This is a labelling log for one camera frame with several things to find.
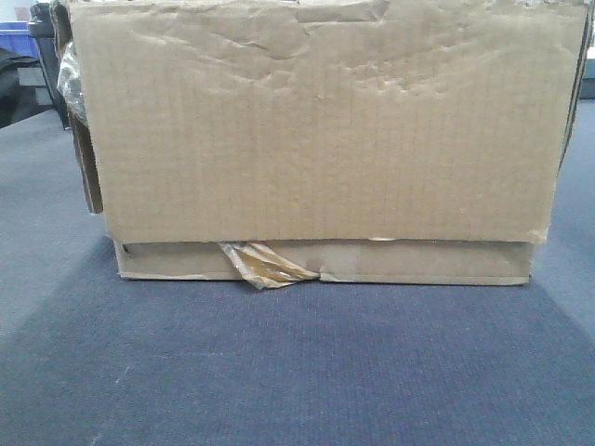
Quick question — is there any plain brown cardboard box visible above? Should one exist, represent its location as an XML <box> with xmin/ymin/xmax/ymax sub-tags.
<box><xmin>53</xmin><ymin>1</ymin><xmax>594</xmax><ymax>289</ymax></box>

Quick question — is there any crumpled clear packing tape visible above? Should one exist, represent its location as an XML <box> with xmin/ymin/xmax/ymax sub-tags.
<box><xmin>57</xmin><ymin>41</ymin><xmax>88</xmax><ymax>126</ymax></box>

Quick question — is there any blue plastic bin background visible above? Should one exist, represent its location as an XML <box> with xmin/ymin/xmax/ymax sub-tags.
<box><xmin>0</xmin><ymin>20</ymin><xmax>38</xmax><ymax>58</ymax></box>

